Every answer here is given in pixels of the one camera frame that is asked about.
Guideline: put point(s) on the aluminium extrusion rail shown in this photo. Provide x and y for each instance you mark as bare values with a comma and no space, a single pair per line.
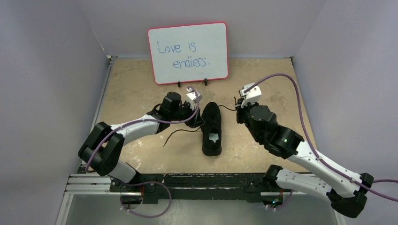
91,184

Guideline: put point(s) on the red framed whiteboard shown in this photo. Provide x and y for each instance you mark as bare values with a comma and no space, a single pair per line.
189,53

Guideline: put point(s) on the black shoe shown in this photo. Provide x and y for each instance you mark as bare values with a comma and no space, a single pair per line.
211,130

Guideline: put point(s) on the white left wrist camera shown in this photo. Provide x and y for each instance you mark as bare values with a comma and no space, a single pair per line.
193,97

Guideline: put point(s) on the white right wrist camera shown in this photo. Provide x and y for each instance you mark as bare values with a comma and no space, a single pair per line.
251,92

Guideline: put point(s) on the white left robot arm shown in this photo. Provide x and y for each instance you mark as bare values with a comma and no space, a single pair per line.
102,148

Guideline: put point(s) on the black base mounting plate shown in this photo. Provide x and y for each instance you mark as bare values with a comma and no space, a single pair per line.
250,187

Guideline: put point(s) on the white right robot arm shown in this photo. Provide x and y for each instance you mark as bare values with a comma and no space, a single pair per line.
343,189

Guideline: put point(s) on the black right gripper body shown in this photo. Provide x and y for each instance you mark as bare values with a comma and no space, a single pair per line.
241,111

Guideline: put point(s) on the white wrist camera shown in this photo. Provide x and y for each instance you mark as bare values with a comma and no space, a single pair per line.
251,92
193,97

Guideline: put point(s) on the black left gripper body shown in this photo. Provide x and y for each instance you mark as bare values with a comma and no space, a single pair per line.
182,113

